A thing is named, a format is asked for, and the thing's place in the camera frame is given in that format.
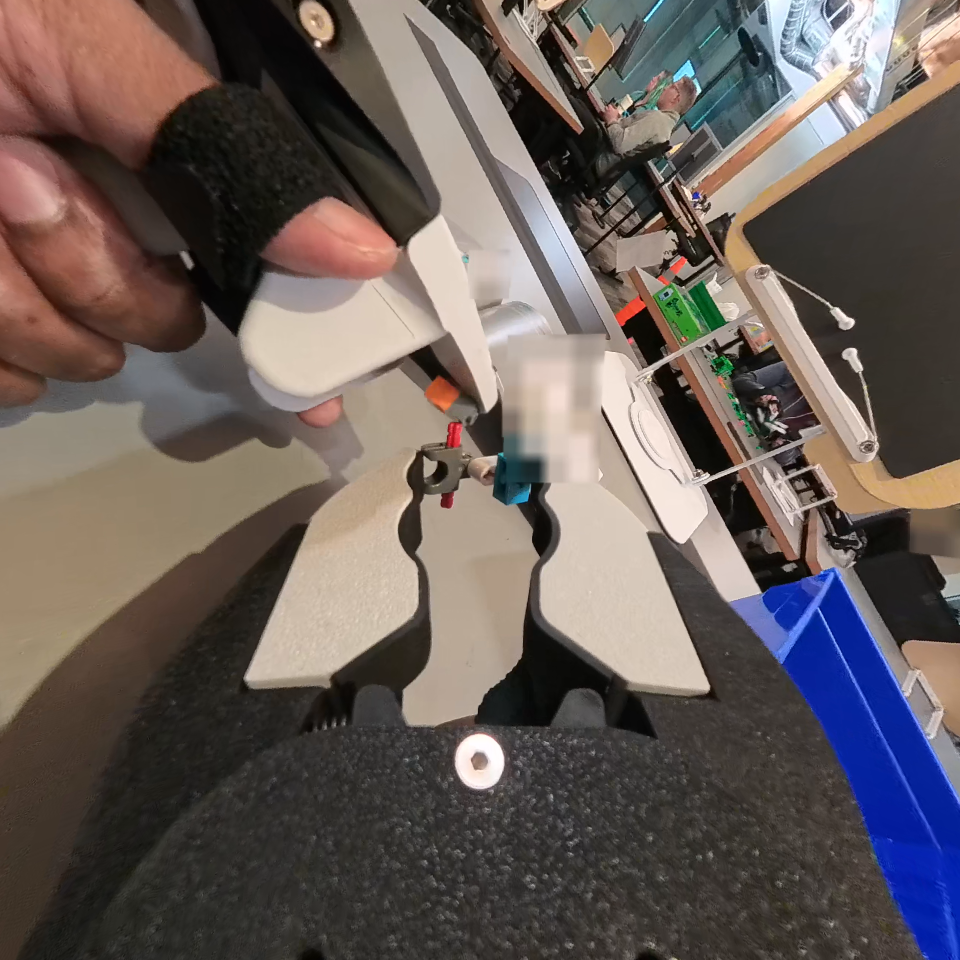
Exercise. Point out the person's left hand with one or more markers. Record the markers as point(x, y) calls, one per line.
point(75, 285)

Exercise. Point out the teal grey red brick assembly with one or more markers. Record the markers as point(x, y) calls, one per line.
point(514, 484)

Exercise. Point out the orange toy brick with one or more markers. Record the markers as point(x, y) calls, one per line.
point(441, 394)

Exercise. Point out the green box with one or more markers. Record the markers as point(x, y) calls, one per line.
point(679, 307)

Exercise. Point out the red plastic object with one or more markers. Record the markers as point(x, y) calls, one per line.
point(630, 309)

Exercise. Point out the grey desk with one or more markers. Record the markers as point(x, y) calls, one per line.
point(150, 487)

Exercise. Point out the silver metal cylinder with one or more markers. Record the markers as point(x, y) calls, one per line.
point(517, 326)

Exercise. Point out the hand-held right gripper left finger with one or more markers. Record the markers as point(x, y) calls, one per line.
point(345, 592)

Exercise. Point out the small grey toy brick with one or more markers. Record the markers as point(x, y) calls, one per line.
point(461, 410)

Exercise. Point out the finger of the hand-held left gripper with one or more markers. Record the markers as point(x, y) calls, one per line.
point(450, 300)

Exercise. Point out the white desk mat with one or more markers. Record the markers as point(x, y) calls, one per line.
point(675, 510)

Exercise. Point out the black tan-rimmed panel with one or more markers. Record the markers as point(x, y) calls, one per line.
point(862, 262)

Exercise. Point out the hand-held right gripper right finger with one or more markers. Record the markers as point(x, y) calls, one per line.
point(615, 600)

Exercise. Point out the blue plastic bin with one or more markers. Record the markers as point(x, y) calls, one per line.
point(862, 712)

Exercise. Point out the cluttered wood-edged desk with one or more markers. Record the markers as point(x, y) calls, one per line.
point(720, 420)

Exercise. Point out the wood-topped office desk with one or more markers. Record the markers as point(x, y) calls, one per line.
point(532, 67)

